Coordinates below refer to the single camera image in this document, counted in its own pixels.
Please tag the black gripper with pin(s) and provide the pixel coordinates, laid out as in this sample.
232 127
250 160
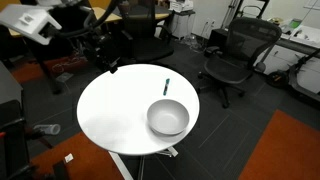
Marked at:
101 46

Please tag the teal and black marker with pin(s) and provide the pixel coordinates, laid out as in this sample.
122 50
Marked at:
166 86

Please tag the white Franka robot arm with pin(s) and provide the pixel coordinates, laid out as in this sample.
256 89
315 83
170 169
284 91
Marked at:
28 20

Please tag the black padded office chair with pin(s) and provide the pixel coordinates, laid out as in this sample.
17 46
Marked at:
146 36

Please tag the wooden desk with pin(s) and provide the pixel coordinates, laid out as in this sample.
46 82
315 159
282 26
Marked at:
106 15

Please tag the white bowl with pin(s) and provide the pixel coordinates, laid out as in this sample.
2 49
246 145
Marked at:
168 116

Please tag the white printer box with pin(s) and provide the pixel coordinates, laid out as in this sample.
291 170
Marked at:
181 5

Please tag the clear plastic bottle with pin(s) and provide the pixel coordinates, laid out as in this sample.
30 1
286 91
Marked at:
48 129

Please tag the white table base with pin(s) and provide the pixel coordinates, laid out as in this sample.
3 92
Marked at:
146 163

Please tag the white paper tag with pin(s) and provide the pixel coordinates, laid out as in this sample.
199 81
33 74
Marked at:
69 157

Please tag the black cabinet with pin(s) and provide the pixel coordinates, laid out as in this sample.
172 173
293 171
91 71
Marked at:
11 126

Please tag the black mesh office chair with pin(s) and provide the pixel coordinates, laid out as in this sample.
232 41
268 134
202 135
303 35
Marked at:
241 55

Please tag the black tripod stand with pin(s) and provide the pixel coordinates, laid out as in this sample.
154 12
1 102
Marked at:
240 8

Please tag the black electric scooter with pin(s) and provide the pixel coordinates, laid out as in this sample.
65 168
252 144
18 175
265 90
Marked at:
295 75

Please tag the white cabinet desk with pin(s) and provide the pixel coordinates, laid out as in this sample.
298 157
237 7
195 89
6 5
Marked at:
296 46

